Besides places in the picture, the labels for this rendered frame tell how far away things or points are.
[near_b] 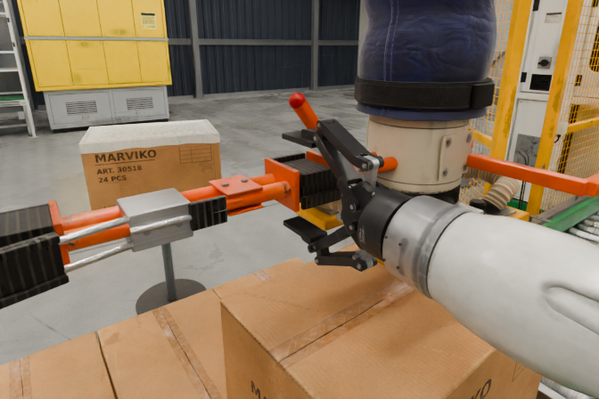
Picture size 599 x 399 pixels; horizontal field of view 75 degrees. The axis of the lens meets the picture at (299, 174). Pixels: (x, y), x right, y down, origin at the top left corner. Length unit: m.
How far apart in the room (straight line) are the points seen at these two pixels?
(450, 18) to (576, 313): 0.43
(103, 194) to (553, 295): 1.84
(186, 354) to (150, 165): 0.94
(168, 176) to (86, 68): 5.92
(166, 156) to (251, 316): 1.27
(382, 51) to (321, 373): 0.50
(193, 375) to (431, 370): 0.74
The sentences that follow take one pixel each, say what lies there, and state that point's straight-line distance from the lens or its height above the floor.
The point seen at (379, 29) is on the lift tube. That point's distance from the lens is 0.65.
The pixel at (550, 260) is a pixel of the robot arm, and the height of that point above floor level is 1.28.
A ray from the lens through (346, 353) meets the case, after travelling 0.70.
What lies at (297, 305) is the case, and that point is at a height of 0.94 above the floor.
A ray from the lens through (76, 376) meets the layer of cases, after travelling 1.37.
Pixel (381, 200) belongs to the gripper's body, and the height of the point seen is 1.26.
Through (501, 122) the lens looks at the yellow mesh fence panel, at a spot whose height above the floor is 1.11.
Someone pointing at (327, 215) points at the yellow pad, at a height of 1.12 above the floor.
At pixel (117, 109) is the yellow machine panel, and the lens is 7.92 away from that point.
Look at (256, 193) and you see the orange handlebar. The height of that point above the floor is 1.24.
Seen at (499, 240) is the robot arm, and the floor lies 1.28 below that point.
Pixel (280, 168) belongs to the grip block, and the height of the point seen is 1.25.
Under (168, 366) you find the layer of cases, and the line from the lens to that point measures 1.30.
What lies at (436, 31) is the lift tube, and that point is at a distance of 0.62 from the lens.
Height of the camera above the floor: 1.42
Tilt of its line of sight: 18 degrees down
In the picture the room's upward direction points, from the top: straight up
